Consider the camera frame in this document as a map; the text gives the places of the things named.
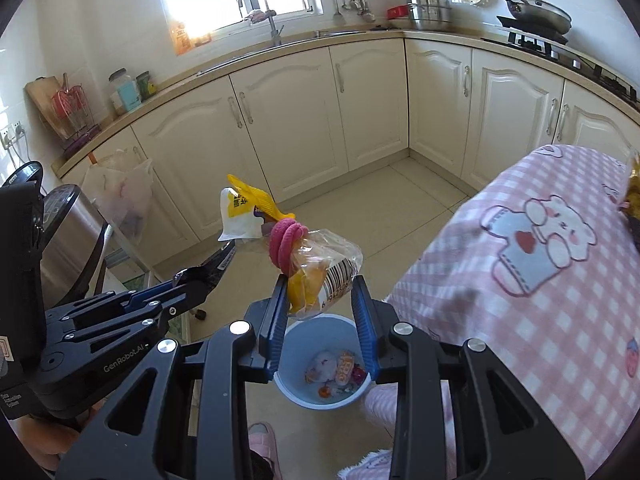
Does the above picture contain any orange packet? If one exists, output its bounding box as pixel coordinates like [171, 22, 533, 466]
[170, 22, 193, 57]

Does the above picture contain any translucent hanging plastic bag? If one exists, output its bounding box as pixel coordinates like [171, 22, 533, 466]
[81, 149, 155, 246]

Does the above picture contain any white plastic bag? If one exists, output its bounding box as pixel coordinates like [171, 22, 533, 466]
[312, 350, 338, 381]

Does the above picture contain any clear bread bag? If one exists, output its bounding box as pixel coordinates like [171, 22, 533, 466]
[218, 174, 363, 322]

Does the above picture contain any orange and white bag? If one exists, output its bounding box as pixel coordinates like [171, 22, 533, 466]
[334, 351, 357, 386]

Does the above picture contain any pink slipper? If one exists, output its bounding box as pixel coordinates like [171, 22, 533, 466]
[247, 422, 278, 480]

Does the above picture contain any steel wok with lid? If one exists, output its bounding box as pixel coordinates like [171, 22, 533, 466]
[470, 0, 573, 35]

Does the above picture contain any red wire chopstick rack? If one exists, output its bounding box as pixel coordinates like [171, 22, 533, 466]
[51, 72, 101, 153]

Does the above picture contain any person's pink pajama leg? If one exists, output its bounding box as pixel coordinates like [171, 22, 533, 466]
[337, 380, 461, 480]

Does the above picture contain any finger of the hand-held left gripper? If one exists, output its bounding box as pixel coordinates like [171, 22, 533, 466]
[45, 270, 183, 326]
[47, 287, 206, 361]

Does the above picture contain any steel kitchen faucet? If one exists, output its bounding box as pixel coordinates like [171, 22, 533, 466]
[237, 0, 283, 43]

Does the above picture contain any person's left hand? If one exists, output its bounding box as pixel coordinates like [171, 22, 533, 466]
[10, 416, 76, 468]

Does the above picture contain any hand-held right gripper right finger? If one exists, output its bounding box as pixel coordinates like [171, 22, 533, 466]
[350, 275, 586, 480]

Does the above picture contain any teal box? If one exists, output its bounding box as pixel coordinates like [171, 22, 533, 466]
[116, 82, 141, 112]

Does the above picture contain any pink hair tie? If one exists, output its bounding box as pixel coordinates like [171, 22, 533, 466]
[269, 220, 305, 276]

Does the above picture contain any blue trash bin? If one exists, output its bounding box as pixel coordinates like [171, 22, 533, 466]
[272, 312, 373, 408]

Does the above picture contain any stainless steel steamer pot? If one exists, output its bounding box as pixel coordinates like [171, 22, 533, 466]
[406, 0, 453, 31]

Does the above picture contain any wooden cutting board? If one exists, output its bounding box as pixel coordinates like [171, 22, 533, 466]
[25, 76, 76, 142]

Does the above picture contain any black gas stove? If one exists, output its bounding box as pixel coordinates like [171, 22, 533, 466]
[481, 15, 638, 101]

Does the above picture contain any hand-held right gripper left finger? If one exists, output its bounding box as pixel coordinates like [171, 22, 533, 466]
[56, 274, 292, 480]

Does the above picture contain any glass jar white lid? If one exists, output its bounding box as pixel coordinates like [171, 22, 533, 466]
[109, 69, 138, 116]

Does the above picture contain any white wall socket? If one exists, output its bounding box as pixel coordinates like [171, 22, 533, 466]
[0, 120, 26, 150]

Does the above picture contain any pink checked tablecloth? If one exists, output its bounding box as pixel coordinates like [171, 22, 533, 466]
[382, 144, 640, 480]

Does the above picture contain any black plastic wrapper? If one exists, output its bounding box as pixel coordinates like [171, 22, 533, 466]
[172, 242, 237, 306]

